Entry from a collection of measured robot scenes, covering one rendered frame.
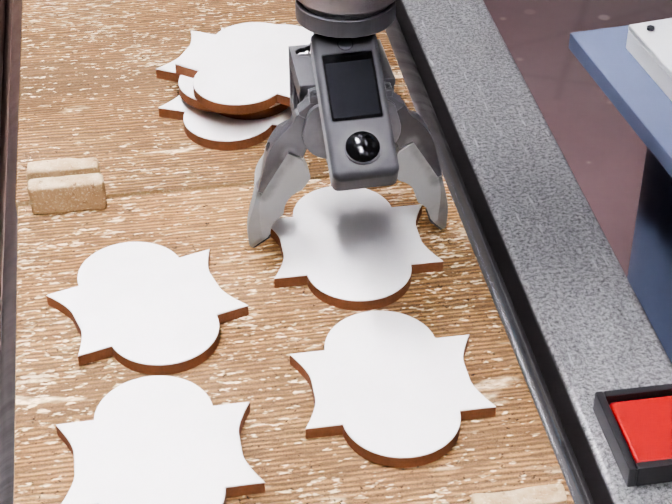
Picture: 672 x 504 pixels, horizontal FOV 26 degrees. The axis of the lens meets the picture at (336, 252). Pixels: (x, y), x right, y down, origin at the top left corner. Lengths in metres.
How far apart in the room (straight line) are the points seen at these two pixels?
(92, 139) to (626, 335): 0.49
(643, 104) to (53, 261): 0.62
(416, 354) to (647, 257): 0.62
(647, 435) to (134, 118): 0.55
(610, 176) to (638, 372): 1.87
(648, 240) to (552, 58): 1.75
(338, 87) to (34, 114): 0.39
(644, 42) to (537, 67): 1.76
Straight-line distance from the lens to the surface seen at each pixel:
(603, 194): 2.88
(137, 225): 1.17
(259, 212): 1.09
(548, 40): 3.39
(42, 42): 1.43
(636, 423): 1.01
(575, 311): 1.12
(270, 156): 1.06
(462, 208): 1.21
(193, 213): 1.17
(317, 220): 1.14
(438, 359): 1.02
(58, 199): 1.18
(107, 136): 1.28
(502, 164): 1.27
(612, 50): 1.56
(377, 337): 1.03
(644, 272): 1.61
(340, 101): 1.00
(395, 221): 1.14
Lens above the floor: 1.62
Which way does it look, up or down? 37 degrees down
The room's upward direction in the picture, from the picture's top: straight up
